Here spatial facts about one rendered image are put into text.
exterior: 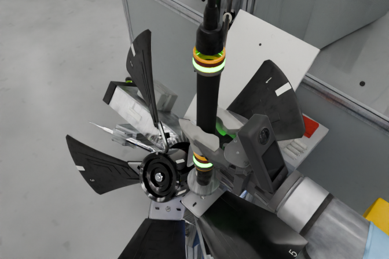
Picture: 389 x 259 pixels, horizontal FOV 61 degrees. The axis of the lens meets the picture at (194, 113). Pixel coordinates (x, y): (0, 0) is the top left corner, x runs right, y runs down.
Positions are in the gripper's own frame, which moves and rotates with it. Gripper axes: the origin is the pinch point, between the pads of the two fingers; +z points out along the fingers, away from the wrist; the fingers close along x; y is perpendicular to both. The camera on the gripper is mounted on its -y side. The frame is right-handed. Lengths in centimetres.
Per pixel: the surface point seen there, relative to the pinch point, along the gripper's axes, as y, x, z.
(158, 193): 27.7, -7.0, 4.5
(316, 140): 61, 58, -9
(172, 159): 20.3, -1.4, 5.4
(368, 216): 39, 30, -35
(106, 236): 147, -14, 54
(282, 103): 5.4, 17.1, -7.8
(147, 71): 11.6, 8.0, 23.4
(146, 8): 61, 70, 104
